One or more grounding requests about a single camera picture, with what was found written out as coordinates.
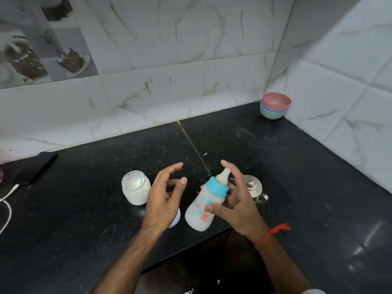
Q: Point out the glass jar of white powder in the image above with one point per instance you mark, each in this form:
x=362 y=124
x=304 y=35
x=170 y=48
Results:
x=135 y=188

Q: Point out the steel pot with lid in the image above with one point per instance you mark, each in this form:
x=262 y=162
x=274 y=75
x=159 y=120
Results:
x=252 y=188

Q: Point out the pink bowl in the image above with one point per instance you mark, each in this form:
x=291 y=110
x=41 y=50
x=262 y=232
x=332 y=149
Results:
x=276 y=100

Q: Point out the white shirt sleeve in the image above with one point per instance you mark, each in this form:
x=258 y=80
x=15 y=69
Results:
x=313 y=292

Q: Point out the green bowl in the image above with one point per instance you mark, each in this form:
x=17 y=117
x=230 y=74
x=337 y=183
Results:
x=270 y=115

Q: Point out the baby bottle with blue collar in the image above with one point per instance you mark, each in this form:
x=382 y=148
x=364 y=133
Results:
x=200 y=211

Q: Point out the person's left hand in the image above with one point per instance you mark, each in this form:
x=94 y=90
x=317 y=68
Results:
x=159 y=208

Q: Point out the black smartphone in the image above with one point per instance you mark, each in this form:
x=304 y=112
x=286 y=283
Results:
x=27 y=168

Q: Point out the person's right forearm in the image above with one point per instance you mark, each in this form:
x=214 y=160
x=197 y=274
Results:
x=281 y=266

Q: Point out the person's left forearm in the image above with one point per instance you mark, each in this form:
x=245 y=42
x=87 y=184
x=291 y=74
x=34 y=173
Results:
x=128 y=263

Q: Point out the person's right hand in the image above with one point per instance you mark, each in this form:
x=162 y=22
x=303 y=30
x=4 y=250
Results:
x=245 y=214

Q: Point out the blue bowl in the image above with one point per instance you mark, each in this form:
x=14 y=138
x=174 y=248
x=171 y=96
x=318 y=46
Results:
x=271 y=109

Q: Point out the person's right middle finger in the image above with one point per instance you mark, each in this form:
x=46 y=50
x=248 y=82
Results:
x=231 y=194

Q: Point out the person's right thumb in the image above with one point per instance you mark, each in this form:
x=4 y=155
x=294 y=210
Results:
x=219 y=210

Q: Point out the person's left thumb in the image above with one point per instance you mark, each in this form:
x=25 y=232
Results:
x=180 y=192

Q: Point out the person's left middle finger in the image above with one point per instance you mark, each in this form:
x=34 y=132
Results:
x=173 y=182

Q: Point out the round white jar lid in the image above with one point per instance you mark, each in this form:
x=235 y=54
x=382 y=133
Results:
x=175 y=219

